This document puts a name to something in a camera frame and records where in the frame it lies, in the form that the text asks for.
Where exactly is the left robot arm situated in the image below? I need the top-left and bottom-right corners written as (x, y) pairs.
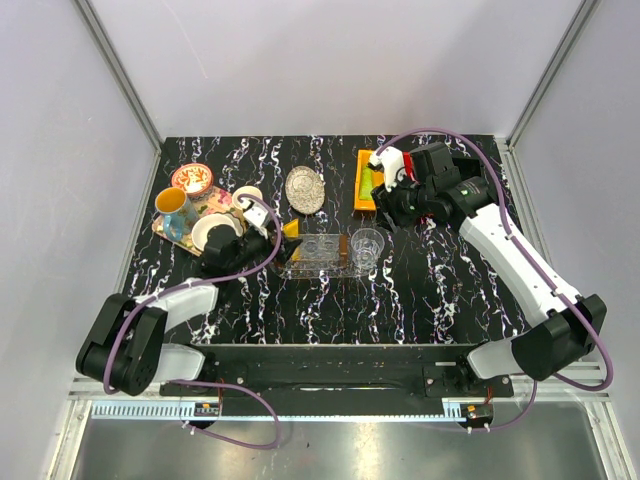
top-left (75, 223), bottom-right (302, 396)

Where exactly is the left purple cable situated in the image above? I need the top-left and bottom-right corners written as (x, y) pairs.
top-left (102, 194), bottom-right (284, 450)

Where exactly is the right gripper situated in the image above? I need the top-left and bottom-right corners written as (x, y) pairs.
top-left (371, 169), bottom-right (435, 234)

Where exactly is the clear glass tumbler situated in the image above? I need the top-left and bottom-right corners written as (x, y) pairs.
top-left (350, 228), bottom-right (385, 270)

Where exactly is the yellow bin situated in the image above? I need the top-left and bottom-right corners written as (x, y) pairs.
top-left (354, 149), bottom-right (384, 211)

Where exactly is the aluminium rail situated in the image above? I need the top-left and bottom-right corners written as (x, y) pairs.
top-left (74, 374), bottom-right (606, 423)

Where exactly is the speckled saucer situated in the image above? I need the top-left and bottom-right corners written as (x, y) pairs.
top-left (285, 166), bottom-right (326, 215)

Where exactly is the red bin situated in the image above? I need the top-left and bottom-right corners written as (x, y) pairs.
top-left (403, 152), bottom-right (415, 181)

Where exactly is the green toothpaste tube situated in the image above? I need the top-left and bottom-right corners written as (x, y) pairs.
top-left (359, 166), bottom-right (374, 201)

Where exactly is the floral serving tray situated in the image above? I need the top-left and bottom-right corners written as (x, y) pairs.
top-left (152, 187), bottom-right (246, 256)

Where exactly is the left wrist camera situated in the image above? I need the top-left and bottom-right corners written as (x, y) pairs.
top-left (243, 201), bottom-right (271, 238)

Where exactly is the yellow toothpaste tube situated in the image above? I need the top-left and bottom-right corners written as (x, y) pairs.
top-left (282, 219), bottom-right (300, 239)

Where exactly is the clear toothbrush holder rack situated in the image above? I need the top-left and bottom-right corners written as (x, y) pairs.
top-left (280, 234), bottom-right (349, 276)

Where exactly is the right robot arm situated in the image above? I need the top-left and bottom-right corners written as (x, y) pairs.
top-left (368, 142), bottom-right (607, 396)

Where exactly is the clear acrylic tray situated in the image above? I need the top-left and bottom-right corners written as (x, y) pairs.
top-left (270, 235), bottom-right (374, 280)

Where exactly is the black bin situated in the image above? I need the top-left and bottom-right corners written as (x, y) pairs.
top-left (452, 156), bottom-right (487, 185)

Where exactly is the white scalloped bowl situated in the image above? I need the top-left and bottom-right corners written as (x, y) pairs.
top-left (191, 213), bottom-right (244, 252)

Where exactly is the blue butterfly mug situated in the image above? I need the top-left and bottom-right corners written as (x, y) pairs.
top-left (155, 187), bottom-right (199, 242)

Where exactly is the yellow mug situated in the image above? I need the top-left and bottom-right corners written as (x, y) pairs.
top-left (232, 185), bottom-right (263, 213)

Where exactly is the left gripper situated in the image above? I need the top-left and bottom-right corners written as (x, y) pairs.
top-left (227, 220), bottom-right (302, 276)

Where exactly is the orange patterned bowl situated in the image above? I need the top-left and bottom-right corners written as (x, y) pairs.
top-left (171, 163), bottom-right (214, 197)

